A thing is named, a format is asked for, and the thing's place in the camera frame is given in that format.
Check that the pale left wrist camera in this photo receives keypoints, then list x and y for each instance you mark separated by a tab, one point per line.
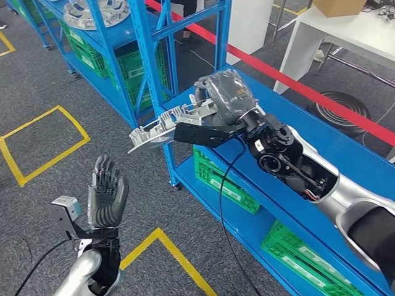
66	206

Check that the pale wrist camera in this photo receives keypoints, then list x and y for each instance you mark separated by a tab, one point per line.
189	119
66	206

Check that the black left camera bracket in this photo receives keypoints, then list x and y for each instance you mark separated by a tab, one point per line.
63	226

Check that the red barrier belt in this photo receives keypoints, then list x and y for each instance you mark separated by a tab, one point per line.
308	91

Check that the brown cardboard box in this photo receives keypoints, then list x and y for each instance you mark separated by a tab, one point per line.
339	7

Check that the black round stool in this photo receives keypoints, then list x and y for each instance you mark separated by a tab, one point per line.
345	124

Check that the white desk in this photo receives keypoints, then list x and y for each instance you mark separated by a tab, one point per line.
339	32

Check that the black camera bracket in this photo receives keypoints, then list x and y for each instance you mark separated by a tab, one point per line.
63	226
200	135

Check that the black right camera bracket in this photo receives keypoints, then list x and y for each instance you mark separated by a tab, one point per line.
200	135

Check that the blue metal shelf rack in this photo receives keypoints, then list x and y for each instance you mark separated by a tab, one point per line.
106	41
277	108

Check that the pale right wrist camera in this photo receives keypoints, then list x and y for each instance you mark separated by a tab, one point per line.
189	119

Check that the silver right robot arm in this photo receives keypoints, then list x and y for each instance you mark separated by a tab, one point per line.
339	192

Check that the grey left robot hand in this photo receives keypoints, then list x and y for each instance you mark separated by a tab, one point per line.
106	200

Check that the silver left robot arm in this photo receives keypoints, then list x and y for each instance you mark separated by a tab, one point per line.
80	273

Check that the yellow floor tape square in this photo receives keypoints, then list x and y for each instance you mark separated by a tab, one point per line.
185	262

